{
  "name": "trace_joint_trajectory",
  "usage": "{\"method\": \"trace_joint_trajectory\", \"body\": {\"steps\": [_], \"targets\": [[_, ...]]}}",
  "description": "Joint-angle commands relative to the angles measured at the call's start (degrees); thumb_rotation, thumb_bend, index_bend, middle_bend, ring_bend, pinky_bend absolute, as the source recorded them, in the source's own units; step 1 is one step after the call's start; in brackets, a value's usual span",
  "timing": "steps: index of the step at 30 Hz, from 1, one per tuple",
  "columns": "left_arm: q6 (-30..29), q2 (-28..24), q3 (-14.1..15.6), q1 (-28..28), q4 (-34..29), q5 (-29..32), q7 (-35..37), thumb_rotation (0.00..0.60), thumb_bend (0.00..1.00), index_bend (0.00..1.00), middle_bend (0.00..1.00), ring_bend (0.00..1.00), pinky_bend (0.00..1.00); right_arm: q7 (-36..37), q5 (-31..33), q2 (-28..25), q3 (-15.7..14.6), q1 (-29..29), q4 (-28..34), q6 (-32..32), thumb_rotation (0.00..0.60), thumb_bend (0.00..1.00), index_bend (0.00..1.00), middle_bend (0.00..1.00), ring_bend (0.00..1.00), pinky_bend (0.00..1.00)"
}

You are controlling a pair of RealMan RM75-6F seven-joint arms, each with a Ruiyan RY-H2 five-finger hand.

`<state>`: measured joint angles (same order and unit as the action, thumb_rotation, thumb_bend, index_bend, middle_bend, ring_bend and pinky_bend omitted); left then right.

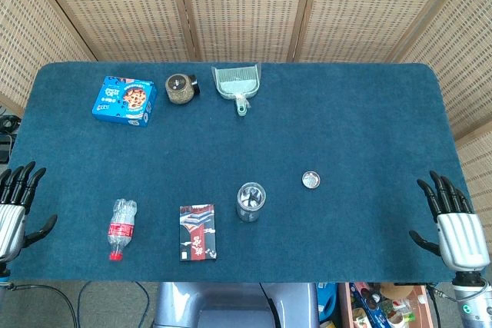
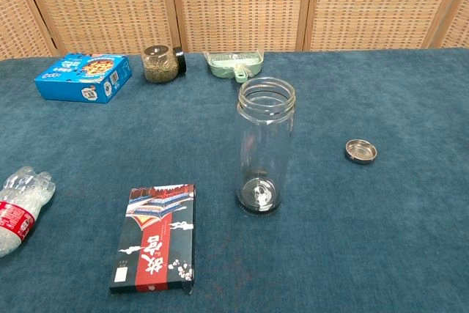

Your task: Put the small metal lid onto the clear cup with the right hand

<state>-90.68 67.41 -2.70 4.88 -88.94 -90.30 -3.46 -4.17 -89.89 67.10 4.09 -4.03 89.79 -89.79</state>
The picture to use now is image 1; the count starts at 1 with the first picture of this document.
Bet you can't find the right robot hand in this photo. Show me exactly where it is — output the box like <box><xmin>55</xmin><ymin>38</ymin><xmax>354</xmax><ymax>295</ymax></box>
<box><xmin>408</xmin><ymin>170</ymin><xmax>491</xmax><ymax>272</ymax></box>

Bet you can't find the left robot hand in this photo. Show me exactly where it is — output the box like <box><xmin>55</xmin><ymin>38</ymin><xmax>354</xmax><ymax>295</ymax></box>
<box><xmin>0</xmin><ymin>161</ymin><xmax>58</xmax><ymax>263</ymax></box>

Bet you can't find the clear glass jar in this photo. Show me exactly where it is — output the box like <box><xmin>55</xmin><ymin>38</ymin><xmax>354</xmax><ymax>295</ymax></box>
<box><xmin>235</xmin><ymin>181</ymin><xmax>268</xmax><ymax>224</ymax></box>

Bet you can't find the crate of snacks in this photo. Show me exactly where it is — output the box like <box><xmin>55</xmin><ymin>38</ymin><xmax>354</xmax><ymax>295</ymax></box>
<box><xmin>337</xmin><ymin>282</ymin><xmax>437</xmax><ymax>328</ymax></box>

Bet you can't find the plastic bottle with red label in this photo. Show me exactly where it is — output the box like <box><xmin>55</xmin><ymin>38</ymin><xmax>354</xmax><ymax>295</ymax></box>
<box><xmin>106</xmin><ymin>197</ymin><xmax>138</xmax><ymax>262</ymax></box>

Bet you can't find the blue plastic container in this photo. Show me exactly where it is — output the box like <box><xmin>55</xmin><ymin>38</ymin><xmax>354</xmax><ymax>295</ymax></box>
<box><xmin>317</xmin><ymin>282</ymin><xmax>339</xmax><ymax>323</ymax></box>

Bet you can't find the blue cookie box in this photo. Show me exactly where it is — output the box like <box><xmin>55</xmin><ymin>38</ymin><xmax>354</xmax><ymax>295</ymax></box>
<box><xmin>91</xmin><ymin>75</ymin><xmax>158</xmax><ymax>129</ymax></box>

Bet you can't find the black and red booklet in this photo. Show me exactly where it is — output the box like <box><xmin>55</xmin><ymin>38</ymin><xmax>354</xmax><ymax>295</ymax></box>
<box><xmin>178</xmin><ymin>203</ymin><xmax>218</xmax><ymax>263</ymax></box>

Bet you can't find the blue table cloth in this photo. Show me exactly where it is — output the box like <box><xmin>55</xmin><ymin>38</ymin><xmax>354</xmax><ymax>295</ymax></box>
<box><xmin>7</xmin><ymin>61</ymin><xmax>488</xmax><ymax>283</ymax></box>

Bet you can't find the glass jar with black lid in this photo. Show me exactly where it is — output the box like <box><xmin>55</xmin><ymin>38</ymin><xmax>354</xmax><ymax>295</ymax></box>
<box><xmin>165</xmin><ymin>73</ymin><xmax>201</xmax><ymax>106</ymax></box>

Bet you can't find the grey robot torso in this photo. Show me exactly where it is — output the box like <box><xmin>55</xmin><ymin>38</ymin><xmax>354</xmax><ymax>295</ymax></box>
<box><xmin>153</xmin><ymin>281</ymin><xmax>320</xmax><ymax>328</ymax></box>

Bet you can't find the green dustpan in plastic wrap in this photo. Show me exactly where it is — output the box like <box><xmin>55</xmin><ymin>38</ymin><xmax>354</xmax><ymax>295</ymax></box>
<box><xmin>211</xmin><ymin>62</ymin><xmax>262</xmax><ymax>117</ymax></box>

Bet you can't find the woven folding screen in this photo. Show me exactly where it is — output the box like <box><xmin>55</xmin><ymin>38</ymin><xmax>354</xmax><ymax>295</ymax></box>
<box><xmin>0</xmin><ymin>0</ymin><xmax>492</xmax><ymax>214</ymax></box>

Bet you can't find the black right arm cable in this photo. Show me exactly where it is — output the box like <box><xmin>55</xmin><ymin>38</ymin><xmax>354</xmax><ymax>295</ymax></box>
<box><xmin>425</xmin><ymin>283</ymin><xmax>458</xmax><ymax>328</ymax></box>

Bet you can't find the black floor cable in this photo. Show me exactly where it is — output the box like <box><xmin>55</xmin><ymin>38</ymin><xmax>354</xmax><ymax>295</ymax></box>
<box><xmin>0</xmin><ymin>282</ymin><xmax>86</xmax><ymax>328</ymax></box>

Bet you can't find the black equipment with cables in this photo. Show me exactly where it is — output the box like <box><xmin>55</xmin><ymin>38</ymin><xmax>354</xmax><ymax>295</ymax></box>
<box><xmin>0</xmin><ymin>114</ymin><xmax>22</xmax><ymax>164</ymax></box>

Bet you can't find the blue floor cable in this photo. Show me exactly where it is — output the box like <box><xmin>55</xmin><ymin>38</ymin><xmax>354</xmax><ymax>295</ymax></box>
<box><xmin>78</xmin><ymin>281</ymin><xmax>94</xmax><ymax>328</ymax></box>

